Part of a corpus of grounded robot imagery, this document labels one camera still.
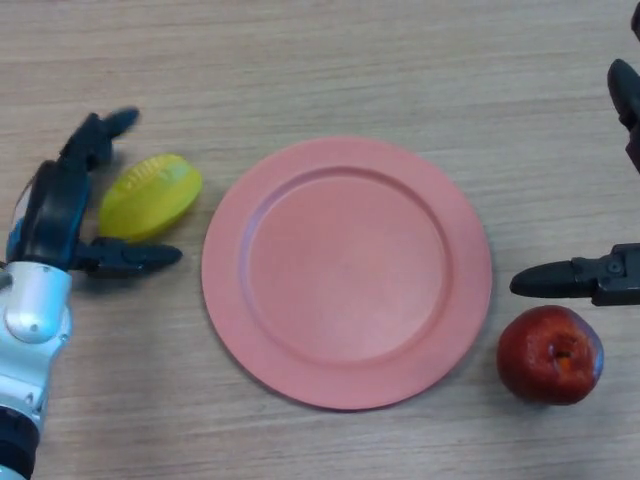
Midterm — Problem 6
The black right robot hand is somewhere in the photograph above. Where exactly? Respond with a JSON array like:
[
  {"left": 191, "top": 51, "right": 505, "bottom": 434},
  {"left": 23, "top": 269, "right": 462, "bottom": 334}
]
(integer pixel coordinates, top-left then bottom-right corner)
[{"left": 509, "top": 9, "right": 640, "bottom": 307}]

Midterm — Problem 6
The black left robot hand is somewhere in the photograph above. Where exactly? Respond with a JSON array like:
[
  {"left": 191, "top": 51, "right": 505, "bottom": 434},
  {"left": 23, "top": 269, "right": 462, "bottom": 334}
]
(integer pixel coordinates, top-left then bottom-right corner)
[{"left": 5, "top": 106, "right": 184, "bottom": 279}]

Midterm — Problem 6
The yellow starfruit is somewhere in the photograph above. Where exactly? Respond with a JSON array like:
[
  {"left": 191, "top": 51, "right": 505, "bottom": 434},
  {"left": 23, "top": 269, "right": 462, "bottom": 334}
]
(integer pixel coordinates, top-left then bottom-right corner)
[{"left": 97, "top": 153, "right": 205, "bottom": 244}]

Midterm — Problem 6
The pink round plate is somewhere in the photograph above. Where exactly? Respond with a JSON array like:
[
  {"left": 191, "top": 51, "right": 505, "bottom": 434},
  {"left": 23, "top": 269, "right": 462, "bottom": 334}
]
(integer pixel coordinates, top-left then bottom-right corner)
[{"left": 201, "top": 135, "right": 494, "bottom": 413}]

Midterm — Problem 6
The red apple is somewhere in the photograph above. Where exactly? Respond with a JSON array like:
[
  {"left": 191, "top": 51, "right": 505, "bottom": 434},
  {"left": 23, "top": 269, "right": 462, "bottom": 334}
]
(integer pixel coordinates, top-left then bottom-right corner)
[{"left": 496, "top": 304, "right": 605, "bottom": 406}]

